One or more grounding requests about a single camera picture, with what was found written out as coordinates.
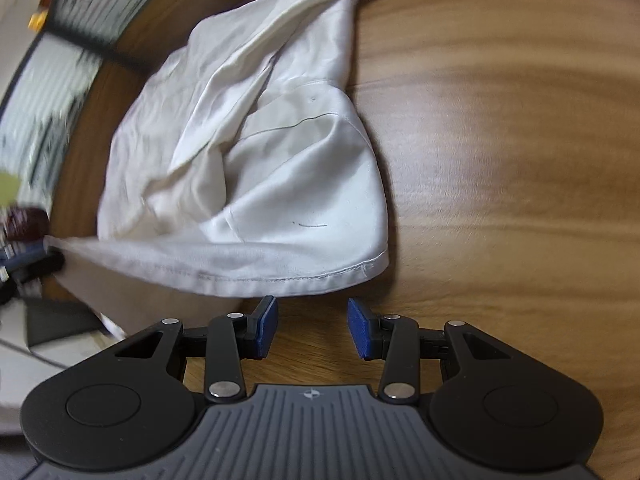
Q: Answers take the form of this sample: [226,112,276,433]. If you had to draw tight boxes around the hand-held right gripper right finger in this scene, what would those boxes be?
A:
[347,297,506,403]

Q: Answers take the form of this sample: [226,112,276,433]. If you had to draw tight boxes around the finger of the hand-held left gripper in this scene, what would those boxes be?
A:
[0,242,67,286]

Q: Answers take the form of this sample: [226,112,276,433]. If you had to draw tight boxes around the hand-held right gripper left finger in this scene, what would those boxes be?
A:
[115,295,279,402]

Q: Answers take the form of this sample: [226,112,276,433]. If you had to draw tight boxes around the white satin garment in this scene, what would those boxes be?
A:
[45,0,392,341]

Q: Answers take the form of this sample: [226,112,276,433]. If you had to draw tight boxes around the dark reddish-brown object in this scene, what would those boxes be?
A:
[4,207,50,242]

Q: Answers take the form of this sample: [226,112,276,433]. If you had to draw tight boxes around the yellow-green object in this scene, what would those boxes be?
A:
[0,172,22,207]

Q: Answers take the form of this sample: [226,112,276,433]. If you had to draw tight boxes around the striped glass partition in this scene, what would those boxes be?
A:
[0,0,171,211]

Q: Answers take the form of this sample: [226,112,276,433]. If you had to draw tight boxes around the black metal frame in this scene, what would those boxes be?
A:
[44,24,153,72]

